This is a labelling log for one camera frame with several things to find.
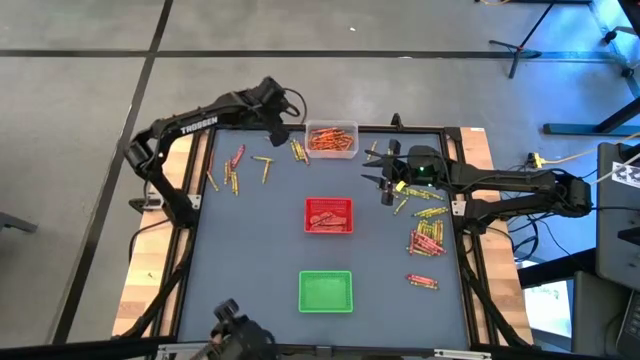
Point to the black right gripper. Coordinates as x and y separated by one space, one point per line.
420 167

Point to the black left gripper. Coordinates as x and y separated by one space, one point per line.
265 107

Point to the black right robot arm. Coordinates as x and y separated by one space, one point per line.
500 180

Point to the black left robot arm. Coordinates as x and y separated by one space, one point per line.
165 192

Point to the scattered yellow crayons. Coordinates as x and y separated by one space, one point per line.
235 127

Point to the clear plastic bin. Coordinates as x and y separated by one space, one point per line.
331 155

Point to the red plastic basket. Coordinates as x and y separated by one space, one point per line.
328 204

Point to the green plastic basket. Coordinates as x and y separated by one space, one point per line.
325 292

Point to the yellow power plug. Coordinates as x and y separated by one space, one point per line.
536 161

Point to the black tripod stand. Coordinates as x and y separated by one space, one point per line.
520 49

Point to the black stand base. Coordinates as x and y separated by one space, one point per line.
575 129

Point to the black desk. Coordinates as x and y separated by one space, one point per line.
555 270

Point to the white monitor screen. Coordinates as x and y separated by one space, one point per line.
547 310

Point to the grey equipment cabinet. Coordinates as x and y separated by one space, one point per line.
617 235

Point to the black white fiducial tag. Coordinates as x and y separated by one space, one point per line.
627 175

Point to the grey box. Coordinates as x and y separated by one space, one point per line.
595 315

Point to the metal wheeled rack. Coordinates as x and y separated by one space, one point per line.
610 36

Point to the grey chair base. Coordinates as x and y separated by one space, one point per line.
17 223

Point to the black keyboard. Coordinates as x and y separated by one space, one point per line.
630 330

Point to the black crossbeam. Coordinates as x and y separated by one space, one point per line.
75 349

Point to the silver bracket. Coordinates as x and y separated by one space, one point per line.
180 350
462 355

